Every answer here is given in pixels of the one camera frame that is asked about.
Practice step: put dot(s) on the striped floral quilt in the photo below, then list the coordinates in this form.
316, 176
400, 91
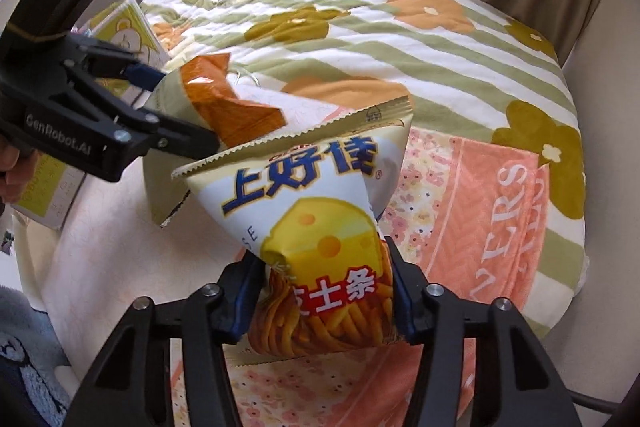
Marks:
400, 47

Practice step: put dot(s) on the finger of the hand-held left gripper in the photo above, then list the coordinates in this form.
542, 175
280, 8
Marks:
142, 77
175, 132

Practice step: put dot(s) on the person's left hand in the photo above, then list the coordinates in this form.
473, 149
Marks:
9, 177

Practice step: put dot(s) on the grey fuzzy mat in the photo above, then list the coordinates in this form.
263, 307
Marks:
30, 357

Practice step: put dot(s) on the orange white snack bag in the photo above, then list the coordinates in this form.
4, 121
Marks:
220, 102

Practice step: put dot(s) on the pink printed blanket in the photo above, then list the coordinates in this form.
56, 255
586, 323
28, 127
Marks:
475, 207

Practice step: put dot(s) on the green cardboard box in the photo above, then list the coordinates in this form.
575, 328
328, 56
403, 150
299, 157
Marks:
130, 37

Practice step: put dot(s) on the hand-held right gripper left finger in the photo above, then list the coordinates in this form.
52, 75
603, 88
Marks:
243, 307

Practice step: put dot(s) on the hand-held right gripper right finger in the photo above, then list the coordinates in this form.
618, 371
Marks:
404, 307

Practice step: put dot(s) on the white cheese stick snack bag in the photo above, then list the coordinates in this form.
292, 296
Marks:
310, 227

